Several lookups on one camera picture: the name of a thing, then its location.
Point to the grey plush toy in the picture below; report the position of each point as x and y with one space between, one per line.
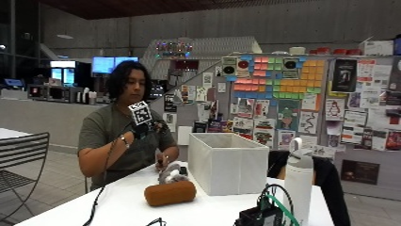
172 175

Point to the white marker cube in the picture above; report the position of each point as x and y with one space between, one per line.
140 113

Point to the brown cylindrical cushion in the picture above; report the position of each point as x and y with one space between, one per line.
170 193

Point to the the person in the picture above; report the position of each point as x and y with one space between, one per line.
107 125

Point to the white fabric storage box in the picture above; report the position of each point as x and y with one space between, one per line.
228 163

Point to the black eyeglasses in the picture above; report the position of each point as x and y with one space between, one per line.
156 222

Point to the white staircase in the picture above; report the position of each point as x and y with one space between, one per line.
200 59

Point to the black electronic device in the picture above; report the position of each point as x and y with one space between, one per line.
259 217

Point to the grey service counter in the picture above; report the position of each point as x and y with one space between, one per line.
42 116

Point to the lit drinks fridge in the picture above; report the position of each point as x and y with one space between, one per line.
63 73

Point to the white water bottle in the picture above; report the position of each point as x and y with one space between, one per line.
299 185

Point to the black metal chair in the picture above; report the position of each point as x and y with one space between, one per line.
20 166

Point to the group of coloured sticky notes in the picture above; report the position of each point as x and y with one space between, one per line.
288 81

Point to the white side table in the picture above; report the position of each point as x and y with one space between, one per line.
10 132

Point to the grey notice board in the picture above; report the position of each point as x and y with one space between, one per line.
321 125

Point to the white bucket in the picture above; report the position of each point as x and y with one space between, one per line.
297 50

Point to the black jacket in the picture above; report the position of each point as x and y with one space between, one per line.
332 188

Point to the red container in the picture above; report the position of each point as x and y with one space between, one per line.
323 50
355 51
340 51

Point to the black framed poster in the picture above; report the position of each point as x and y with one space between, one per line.
344 75

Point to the black floor sign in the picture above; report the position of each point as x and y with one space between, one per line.
360 171

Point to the group of paper posters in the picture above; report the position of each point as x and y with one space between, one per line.
359 119

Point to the white cardboard box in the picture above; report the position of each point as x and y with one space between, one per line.
377 47

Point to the blue wall monitor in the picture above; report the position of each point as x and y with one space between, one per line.
103 64
127 59

